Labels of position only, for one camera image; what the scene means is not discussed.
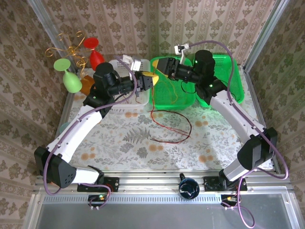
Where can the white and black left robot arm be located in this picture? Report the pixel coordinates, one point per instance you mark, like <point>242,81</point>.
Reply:
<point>76,130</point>

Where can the white plastic basket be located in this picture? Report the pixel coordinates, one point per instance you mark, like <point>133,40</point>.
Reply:
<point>143,100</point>

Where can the amber rack base block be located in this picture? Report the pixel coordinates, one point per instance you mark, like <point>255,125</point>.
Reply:
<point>87,86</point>

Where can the green plastic basket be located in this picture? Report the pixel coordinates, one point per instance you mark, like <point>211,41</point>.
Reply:
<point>234,78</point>
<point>164,95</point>

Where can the red wine glass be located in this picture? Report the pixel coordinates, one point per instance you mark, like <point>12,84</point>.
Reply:
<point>96,60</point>

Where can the green wine glass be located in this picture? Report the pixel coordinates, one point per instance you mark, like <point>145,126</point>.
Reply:
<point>71,82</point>

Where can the teal translucent cup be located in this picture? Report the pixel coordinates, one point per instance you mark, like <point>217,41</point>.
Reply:
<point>64,127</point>

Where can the floral tablecloth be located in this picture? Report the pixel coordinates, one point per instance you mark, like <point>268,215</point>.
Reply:
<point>114,143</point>

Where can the dark blue mug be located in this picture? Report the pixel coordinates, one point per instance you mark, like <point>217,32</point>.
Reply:
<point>188,188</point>

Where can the small circuit board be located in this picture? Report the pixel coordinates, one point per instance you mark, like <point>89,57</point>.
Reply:
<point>97,199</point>
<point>228,199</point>

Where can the grey metal panel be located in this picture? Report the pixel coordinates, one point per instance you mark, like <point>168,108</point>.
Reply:
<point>155,217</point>

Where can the aluminium frame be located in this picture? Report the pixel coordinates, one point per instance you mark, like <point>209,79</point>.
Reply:
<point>147,183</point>

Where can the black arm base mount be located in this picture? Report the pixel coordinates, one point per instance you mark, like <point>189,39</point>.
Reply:
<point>212,183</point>
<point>112,183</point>

